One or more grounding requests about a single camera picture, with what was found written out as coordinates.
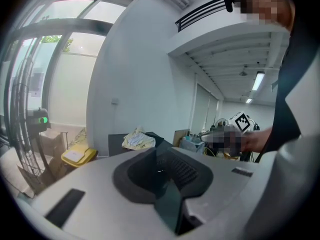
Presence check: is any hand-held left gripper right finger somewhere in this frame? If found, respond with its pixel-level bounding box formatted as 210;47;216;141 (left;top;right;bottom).
156;147;215;200

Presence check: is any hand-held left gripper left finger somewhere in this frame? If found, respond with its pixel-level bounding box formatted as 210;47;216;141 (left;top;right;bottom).
112;148;159;205

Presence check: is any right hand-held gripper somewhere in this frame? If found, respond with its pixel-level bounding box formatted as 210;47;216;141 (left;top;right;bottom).
199;110;252;159

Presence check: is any person's right forearm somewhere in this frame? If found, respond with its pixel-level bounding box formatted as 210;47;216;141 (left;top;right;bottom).
257;126;274;153

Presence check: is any person's right hand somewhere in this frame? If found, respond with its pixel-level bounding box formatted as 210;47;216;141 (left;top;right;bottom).
240;130;261;153

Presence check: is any clear plastic storage box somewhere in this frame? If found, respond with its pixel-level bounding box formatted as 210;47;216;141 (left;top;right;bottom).
180;134;206;154

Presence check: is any brown cardboard sheet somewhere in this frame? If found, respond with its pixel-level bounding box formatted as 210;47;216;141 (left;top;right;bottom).
172;128;191;148

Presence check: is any pale yellow cloth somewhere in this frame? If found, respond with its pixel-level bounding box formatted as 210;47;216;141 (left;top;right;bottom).
121;126;157;151

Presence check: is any black table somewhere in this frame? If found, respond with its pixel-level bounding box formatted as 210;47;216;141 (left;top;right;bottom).
107;131;166;158

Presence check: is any yellow lidded bin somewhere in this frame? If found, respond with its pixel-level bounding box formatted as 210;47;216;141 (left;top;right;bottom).
60;143;99;169

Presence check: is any long ceiling lamp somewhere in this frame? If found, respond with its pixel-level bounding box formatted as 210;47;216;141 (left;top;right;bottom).
250;70;266;92

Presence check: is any brown cardboard box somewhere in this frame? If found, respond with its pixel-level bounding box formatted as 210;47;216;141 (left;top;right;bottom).
39;130;70;176

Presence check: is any person's black shirt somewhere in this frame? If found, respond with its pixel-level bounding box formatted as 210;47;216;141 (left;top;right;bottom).
254;0;320;164

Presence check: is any black balcony railing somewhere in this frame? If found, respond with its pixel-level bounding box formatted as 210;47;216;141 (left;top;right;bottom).
174;0;235;34

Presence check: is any person's head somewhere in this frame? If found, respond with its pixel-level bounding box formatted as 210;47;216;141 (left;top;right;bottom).
234;0;296;33

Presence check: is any black framed glass window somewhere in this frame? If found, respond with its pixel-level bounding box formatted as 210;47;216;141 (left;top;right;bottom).
0;0;137;145

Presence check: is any black pedestal fan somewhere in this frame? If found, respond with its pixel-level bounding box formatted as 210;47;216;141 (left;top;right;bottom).
6;55;58;193

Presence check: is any black head-mounted camera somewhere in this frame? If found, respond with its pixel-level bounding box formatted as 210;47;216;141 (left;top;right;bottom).
222;0;237;13

